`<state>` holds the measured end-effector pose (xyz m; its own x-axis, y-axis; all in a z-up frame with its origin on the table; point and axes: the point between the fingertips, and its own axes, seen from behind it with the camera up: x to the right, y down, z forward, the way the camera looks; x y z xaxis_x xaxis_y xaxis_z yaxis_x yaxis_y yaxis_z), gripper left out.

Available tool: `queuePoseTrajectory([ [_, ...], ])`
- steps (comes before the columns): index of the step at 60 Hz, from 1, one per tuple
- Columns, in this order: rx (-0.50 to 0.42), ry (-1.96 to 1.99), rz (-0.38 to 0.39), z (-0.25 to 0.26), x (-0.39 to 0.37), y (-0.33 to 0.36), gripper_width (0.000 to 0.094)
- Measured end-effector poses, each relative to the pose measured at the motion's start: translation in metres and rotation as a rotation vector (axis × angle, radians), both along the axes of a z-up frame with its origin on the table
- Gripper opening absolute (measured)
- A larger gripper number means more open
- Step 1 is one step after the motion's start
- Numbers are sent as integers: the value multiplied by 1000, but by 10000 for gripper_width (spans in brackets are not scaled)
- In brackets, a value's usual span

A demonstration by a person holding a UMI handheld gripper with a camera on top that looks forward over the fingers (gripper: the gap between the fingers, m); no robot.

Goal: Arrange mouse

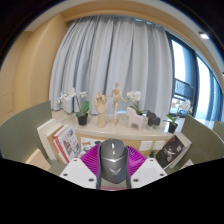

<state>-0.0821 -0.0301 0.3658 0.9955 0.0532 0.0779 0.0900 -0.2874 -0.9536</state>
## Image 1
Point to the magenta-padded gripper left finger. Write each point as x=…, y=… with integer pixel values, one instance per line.
x=75, y=171

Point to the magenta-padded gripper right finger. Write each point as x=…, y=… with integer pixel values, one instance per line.
x=148, y=171

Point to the dark grey computer mouse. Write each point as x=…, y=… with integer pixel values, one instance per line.
x=113, y=161

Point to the small succulent in white pot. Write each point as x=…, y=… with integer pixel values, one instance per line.
x=152, y=154

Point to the red spined photo book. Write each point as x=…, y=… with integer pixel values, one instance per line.
x=70, y=143

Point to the black cover book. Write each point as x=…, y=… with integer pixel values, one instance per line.
x=171, y=150

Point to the white book with red stripe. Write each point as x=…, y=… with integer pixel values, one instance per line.
x=57, y=143

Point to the brown kraft book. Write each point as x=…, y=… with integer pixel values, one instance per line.
x=52, y=138

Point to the thick white book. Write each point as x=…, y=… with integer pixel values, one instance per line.
x=45, y=133

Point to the black horse figurine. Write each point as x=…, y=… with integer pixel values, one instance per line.
x=152, y=118

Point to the pink horse figurine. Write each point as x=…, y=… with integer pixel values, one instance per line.
x=135, y=118

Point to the wooden hand model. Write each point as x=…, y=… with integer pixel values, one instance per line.
x=101, y=113

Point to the green desk divider panel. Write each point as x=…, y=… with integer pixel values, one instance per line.
x=206, y=143
x=20, y=133

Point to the wooden artist mannequin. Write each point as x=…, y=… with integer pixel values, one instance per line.
x=116, y=96

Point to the dark framed window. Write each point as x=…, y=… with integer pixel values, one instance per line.
x=183, y=90

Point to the light grey curtain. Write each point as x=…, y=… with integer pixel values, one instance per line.
x=110, y=50

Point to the ceiling lights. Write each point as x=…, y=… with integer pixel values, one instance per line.
x=204, y=35

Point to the white wall socket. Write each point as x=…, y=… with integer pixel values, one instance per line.
x=158, y=145
x=145, y=145

